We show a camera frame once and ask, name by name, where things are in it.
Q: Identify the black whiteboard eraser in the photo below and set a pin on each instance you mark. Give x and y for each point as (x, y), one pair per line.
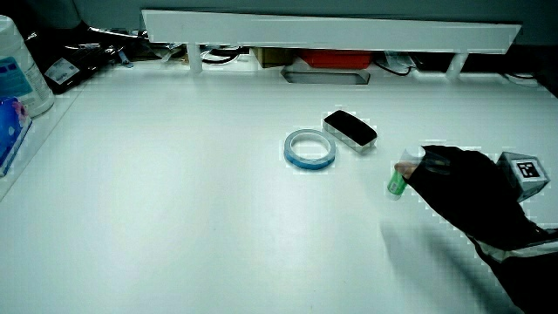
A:
(351, 126)

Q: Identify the blue tape roll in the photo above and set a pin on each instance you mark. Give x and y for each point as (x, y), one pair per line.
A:
(290, 152)

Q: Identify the green glue stick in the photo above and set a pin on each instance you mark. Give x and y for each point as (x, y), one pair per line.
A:
(396, 185)

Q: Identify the white wipes canister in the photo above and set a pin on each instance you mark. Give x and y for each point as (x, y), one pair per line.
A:
(19, 74)

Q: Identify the brown cardboard box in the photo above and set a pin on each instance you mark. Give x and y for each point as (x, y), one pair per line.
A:
(272, 56)

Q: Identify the person's right hand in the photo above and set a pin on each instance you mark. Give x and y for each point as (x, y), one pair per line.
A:
(471, 196)

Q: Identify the black plastic bag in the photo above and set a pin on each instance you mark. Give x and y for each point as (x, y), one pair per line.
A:
(72, 56)

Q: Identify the orange box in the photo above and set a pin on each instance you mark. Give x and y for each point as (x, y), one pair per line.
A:
(335, 59)

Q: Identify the blue tissue packet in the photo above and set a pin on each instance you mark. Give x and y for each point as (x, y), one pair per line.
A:
(9, 131)

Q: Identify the person's right forearm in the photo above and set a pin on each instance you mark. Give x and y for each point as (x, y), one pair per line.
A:
(529, 275)

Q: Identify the white desk shelf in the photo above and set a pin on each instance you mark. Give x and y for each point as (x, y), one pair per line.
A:
(331, 32)

